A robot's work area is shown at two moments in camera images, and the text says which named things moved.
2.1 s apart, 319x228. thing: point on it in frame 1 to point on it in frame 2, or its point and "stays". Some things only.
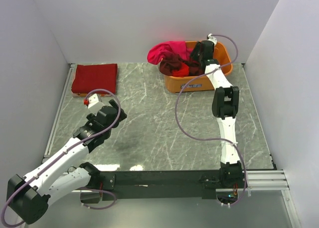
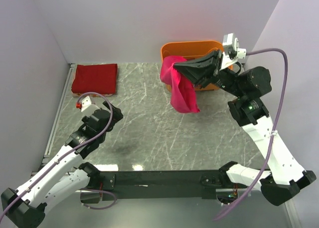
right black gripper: x=197 y=49 to x=201 y=71
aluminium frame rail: x=58 y=112 stays
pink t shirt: x=178 y=48 to x=184 y=97
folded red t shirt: x=89 y=77 stays
